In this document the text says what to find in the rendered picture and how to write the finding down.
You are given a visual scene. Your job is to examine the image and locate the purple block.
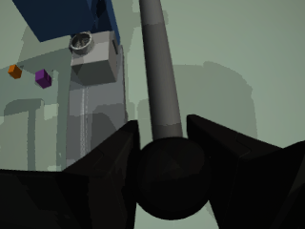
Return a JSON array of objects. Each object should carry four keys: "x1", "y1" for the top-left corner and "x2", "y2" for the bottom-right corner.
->
[{"x1": 35, "y1": 69, "x2": 52, "y2": 89}]

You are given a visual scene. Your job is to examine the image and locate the small orange block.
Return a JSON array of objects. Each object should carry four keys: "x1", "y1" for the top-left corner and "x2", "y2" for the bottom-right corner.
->
[{"x1": 8, "y1": 65, "x2": 22, "y2": 79}]

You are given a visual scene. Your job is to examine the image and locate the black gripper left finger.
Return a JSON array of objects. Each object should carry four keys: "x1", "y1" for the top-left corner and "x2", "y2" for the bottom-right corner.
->
[{"x1": 0, "y1": 120, "x2": 141, "y2": 229}]

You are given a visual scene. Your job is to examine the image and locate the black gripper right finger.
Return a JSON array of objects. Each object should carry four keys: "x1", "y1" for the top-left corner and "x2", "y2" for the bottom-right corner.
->
[{"x1": 187, "y1": 114, "x2": 305, "y2": 229}]

